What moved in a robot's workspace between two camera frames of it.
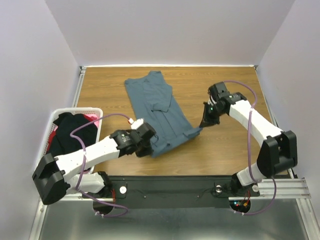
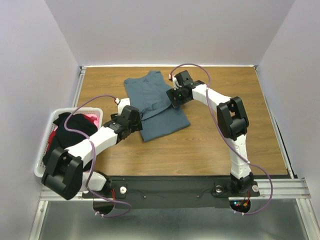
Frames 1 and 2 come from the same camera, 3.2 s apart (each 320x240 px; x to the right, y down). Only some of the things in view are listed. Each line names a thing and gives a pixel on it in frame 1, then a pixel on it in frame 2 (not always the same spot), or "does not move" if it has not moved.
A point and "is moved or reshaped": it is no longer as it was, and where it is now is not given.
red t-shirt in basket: [53, 134] does not move
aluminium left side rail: [83, 69] does not move
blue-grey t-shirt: [151, 96] is moved or reshaped
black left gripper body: [144, 149] → [135, 127]
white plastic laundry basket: [98, 112] does not move
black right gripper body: [211, 113] → [178, 94]
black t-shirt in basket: [63, 143] does not move
